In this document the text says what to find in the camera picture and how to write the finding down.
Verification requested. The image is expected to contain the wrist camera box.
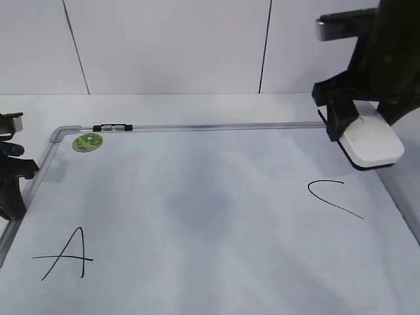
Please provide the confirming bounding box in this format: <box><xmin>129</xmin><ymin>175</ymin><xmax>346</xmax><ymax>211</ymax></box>
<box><xmin>316</xmin><ymin>8</ymin><xmax>376</xmax><ymax>41</ymax></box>
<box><xmin>1</xmin><ymin>112</ymin><xmax>23</xmax><ymax>136</ymax></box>

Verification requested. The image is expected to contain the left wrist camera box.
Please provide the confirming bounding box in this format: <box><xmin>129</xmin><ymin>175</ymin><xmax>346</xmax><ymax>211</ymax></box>
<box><xmin>1</xmin><ymin>112</ymin><xmax>23</xmax><ymax>136</ymax></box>

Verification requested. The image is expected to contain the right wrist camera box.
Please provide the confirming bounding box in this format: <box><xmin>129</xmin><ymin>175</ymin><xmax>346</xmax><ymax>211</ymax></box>
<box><xmin>316</xmin><ymin>8</ymin><xmax>376</xmax><ymax>41</ymax></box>

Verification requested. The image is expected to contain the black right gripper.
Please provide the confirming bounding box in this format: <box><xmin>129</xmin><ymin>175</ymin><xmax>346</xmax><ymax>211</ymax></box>
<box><xmin>312</xmin><ymin>1</ymin><xmax>419</xmax><ymax>142</ymax></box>

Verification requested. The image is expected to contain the round green magnet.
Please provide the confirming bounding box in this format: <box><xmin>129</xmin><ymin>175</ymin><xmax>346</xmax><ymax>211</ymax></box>
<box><xmin>72</xmin><ymin>133</ymin><xmax>103</xmax><ymax>153</ymax></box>

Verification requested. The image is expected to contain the white board eraser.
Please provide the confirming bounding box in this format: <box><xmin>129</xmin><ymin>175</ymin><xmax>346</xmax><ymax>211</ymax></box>
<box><xmin>337</xmin><ymin>101</ymin><xmax>404</xmax><ymax>171</ymax></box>

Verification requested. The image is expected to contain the black silver board clip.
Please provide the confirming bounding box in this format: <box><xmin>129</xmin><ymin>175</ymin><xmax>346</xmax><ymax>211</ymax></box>
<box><xmin>92</xmin><ymin>124</ymin><xmax>133</xmax><ymax>132</ymax></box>

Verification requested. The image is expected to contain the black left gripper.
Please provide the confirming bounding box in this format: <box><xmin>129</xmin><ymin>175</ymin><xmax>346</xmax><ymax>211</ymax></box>
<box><xmin>1</xmin><ymin>141</ymin><xmax>39</xmax><ymax>221</ymax></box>

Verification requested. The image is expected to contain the white framed whiteboard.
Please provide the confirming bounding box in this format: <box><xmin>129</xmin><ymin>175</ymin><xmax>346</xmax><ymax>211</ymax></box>
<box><xmin>1</xmin><ymin>127</ymin><xmax>419</xmax><ymax>314</ymax></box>

